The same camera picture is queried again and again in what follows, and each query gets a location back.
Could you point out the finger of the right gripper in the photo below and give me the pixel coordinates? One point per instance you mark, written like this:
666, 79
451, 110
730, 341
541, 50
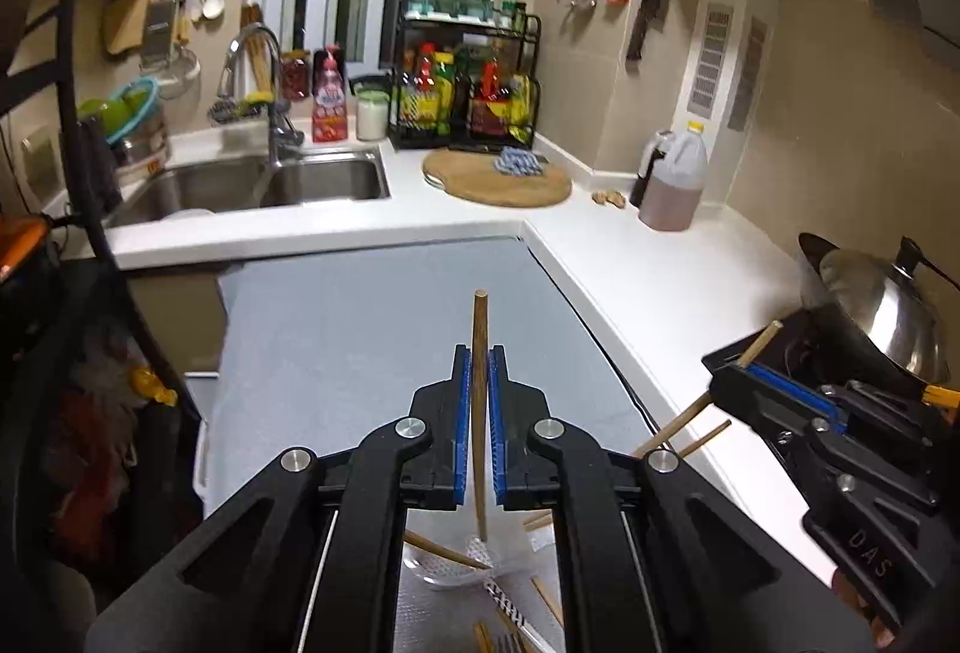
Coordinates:
824, 408
768, 404

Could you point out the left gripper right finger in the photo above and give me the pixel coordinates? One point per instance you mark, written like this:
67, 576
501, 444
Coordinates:
651, 556

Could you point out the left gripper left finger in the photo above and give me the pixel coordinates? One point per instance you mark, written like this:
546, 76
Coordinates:
306, 555

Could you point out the white ceramic spoon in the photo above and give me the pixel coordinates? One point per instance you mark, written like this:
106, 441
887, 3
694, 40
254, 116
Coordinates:
514, 617

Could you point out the white handled metal fork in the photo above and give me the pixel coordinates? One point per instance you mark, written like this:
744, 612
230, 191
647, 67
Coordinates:
509, 643

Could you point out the chrome kitchen faucet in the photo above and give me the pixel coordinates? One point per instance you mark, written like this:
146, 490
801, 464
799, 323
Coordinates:
257, 46

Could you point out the person's right hand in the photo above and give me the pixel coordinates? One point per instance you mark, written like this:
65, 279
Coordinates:
847, 593

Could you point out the clear plastic utensil container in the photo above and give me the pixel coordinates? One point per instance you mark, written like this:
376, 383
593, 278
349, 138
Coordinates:
512, 553

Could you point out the black wok with lid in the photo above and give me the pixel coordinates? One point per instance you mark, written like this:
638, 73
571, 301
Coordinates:
878, 314

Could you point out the plastic jug of brown liquid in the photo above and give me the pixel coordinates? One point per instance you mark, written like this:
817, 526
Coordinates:
671, 178

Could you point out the ginger root piece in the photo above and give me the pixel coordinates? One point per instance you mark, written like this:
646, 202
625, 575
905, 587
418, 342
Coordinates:
609, 197

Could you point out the grey table mat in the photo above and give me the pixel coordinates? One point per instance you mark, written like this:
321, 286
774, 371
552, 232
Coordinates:
320, 350

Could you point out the black metal shelf rack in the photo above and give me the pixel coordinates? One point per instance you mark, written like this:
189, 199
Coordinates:
83, 157

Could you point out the blue checkered cloth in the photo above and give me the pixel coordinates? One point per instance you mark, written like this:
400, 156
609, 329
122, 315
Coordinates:
518, 162

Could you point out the round wooden cutting board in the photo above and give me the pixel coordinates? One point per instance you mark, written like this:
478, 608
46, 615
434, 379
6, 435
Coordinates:
472, 177

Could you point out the hanging cleaver knife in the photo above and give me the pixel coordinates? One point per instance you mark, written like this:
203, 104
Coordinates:
648, 11

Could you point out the black spice rack with bottles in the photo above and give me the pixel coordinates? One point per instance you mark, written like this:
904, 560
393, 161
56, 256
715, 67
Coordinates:
465, 75

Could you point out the stainless steel sink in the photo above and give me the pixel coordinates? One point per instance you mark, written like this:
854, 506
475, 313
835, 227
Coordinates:
250, 183

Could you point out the white lidded jar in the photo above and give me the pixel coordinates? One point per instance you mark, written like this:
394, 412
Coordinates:
372, 115

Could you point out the orange lidded pot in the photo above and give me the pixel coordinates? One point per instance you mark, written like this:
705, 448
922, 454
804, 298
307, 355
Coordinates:
20, 237

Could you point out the red dish soap bottle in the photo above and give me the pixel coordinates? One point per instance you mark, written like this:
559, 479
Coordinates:
330, 119

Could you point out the red chili jar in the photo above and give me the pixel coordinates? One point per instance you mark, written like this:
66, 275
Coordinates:
296, 75

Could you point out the green and blue bowls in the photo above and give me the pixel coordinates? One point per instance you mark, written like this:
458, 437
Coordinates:
121, 114

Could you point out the hanging wooden cutting board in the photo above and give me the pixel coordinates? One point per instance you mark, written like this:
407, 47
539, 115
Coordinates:
122, 26

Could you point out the hanging metal grater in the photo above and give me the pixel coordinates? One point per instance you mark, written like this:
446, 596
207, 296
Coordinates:
160, 30

